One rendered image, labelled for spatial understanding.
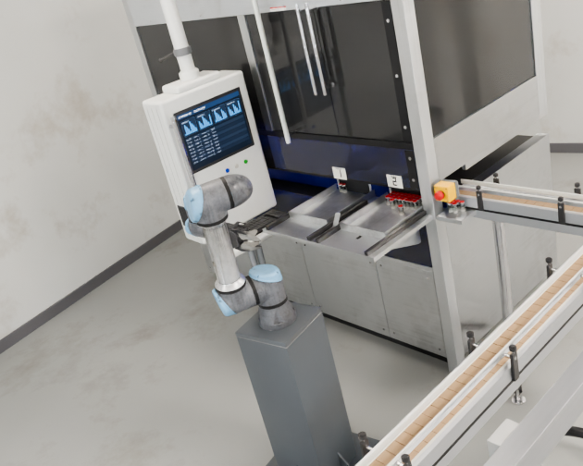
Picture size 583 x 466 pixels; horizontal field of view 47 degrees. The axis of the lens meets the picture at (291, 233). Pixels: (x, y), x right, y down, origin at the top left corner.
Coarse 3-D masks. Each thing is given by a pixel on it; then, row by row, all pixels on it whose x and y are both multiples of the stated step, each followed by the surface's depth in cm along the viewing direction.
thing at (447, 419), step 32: (576, 256) 219; (544, 288) 208; (576, 288) 208; (512, 320) 197; (544, 320) 198; (576, 320) 206; (480, 352) 188; (512, 352) 180; (544, 352) 195; (448, 384) 179; (480, 384) 179; (512, 384) 185; (416, 416) 174; (448, 416) 171; (480, 416) 176; (384, 448) 166; (416, 448) 164; (448, 448) 167
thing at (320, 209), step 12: (324, 192) 334; (336, 192) 336; (348, 192) 332; (372, 192) 319; (300, 204) 324; (312, 204) 329; (324, 204) 326; (336, 204) 322; (348, 204) 319; (300, 216) 314; (312, 216) 308; (324, 216) 313
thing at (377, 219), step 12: (372, 204) 308; (384, 204) 309; (360, 216) 303; (372, 216) 301; (384, 216) 298; (396, 216) 295; (408, 216) 286; (348, 228) 292; (360, 228) 286; (372, 228) 290; (384, 228) 287
